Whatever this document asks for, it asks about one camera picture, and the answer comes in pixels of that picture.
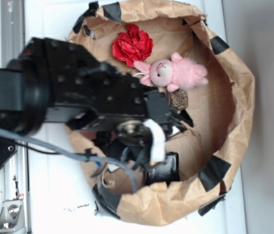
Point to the metal corner bracket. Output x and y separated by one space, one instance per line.
11 216

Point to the pink plush bunny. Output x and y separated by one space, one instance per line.
174 74

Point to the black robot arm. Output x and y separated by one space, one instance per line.
59 82

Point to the aluminium rail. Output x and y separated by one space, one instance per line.
16 169

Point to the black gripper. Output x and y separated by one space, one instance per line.
131 119

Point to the black box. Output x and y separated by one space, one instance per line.
166 171

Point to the red paper flower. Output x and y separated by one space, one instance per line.
132 45

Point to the brown rock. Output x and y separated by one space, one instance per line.
178 99

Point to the brown paper bag bin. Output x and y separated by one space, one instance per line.
211 152

